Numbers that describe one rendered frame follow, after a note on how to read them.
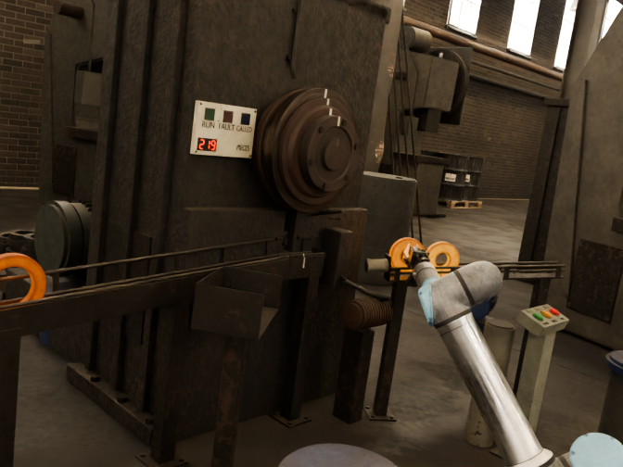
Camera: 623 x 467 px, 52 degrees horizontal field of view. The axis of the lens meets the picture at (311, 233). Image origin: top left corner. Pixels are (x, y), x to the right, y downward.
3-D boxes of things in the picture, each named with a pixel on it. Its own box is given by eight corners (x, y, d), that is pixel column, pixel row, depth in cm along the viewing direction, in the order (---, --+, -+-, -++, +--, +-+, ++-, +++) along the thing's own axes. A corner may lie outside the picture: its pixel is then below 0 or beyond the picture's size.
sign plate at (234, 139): (189, 153, 219) (195, 100, 216) (247, 157, 237) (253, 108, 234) (194, 154, 217) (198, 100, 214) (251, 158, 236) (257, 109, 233)
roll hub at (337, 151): (293, 188, 231) (303, 110, 226) (344, 190, 251) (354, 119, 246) (304, 191, 227) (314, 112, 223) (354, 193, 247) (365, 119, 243)
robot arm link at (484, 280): (493, 249, 185) (480, 274, 250) (454, 268, 186) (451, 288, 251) (514, 284, 182) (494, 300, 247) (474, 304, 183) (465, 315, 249)
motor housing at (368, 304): (324, 415, 273) (341, 296, 264) (357, 404, 289) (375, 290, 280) (347, 428, 264) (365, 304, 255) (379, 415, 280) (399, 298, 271)
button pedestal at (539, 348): (485, 454, 258) (514, 308, 248) (513, 438, 275) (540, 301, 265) (522, 473, 247) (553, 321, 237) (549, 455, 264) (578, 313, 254)
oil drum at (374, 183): (319, 271, 546) (333, 167, 531) (362, 266, 589) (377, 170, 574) (372, 289, 506) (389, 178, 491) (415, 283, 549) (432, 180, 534)
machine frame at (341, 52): (61, 376, 277) (92, -49, 248) (251, 339, 354) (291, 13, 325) (152, 449, 227) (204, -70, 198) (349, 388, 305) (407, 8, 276)
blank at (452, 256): (425, 240, 271) (427, 241, 268) (459, 242, 274) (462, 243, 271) (420, 275, 274) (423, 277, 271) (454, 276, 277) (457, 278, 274)
